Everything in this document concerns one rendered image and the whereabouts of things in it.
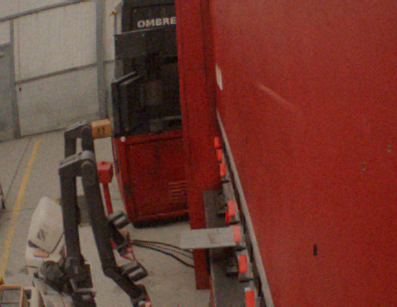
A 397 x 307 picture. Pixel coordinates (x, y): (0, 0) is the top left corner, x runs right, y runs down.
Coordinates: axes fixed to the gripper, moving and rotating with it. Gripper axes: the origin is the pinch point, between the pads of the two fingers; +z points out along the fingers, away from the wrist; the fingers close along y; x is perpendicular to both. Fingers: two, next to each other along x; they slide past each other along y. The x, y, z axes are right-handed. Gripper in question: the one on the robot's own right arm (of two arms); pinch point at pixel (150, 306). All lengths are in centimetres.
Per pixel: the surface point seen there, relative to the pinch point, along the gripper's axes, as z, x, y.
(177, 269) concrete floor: 108, 8, 171
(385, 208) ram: -70, -50, -99
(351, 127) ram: -73, -54, -89
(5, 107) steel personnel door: -82, 212, 728
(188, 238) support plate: 13, -26, 52
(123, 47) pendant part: -67, -53, 159
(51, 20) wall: -178, 18, 731
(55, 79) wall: -51, 76, 732
